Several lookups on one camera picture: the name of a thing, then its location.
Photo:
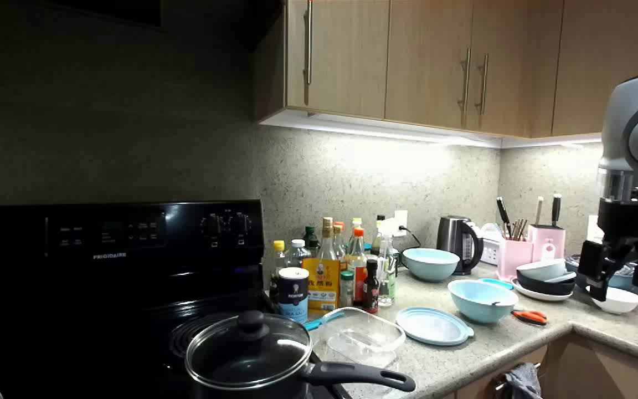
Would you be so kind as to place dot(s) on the blue baking dish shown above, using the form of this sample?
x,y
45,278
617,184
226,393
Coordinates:
x,y
622,280

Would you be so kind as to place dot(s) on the clear glass container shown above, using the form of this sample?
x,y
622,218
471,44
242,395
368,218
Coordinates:
x,y
359,337

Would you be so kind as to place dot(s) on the yellow label bottle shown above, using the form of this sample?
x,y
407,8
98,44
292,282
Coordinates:
x,y
322,283

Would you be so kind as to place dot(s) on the clear water bottle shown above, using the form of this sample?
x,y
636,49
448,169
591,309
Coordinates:
x,y
298,254

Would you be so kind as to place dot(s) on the dark blue white can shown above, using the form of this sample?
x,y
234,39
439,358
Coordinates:
x,y
294,291

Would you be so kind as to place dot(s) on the clear glass bottle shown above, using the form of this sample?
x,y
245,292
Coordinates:
x,y
386,278

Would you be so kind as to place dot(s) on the white plastic bottle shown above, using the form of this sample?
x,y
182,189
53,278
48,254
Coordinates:
x,y
379,228

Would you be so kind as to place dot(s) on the pink knife block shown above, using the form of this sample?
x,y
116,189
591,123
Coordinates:
x,y
548,242

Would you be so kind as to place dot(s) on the small white wall outlet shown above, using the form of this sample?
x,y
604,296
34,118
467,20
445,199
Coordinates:
x,y
594,226

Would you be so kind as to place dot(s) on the red sauce bottle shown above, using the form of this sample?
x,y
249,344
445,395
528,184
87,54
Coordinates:
x,y
359,257

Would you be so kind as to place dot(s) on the wooden base cabinet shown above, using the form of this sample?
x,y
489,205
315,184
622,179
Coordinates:
x,y
600,369

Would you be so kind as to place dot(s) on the black saucepan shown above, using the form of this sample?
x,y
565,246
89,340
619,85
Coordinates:
x,y
365,372

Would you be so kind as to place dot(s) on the small white bowl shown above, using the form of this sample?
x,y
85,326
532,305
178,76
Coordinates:
x,y
619,302

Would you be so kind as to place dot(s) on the yellow cap bottle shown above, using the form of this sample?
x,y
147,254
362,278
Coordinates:
x,y
280,255

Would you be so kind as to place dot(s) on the green glass bottle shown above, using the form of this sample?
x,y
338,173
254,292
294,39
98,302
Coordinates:
x,y
311,240

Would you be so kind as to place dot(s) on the light blue bowl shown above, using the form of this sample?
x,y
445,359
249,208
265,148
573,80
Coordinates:
x,y
476,310
431,267

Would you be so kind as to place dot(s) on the dark stacked bowls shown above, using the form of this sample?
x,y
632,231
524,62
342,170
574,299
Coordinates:
x,y
548,278

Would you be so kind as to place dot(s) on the dark sauce bottle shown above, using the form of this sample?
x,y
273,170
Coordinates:
x,y
372,289

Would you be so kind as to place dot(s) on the under cabinet light strip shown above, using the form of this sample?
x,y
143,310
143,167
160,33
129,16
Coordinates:
x,y
377,126

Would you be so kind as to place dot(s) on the white plate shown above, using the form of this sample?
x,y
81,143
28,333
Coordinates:
x,y
543,296

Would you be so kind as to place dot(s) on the black electric stove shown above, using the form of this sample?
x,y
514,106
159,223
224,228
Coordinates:
x,y
112,296

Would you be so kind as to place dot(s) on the pink utensil holder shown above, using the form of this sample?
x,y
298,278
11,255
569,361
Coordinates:
x,y
514,257

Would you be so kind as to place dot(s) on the grey hanging towel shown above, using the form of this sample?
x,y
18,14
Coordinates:
x,y
520,380

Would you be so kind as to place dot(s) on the orange cap bottle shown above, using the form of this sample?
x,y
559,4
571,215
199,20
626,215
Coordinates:
x,y
339,240

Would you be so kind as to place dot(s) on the green cap jar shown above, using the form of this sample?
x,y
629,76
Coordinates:
x,y
346,289

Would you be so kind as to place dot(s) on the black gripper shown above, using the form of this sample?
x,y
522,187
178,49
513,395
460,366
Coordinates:
x,y
632,225

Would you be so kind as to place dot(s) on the dark kitchen utensils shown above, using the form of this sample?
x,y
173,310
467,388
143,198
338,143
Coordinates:
x,y
503,218

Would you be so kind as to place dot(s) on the glass pot lid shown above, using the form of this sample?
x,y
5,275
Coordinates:
x,y
245,354

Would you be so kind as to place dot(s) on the wooden wall cabinets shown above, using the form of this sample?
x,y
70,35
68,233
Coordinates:
x,y
421,57

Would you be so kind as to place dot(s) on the light blue round lid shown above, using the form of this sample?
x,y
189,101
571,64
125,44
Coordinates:
x,y
434,326

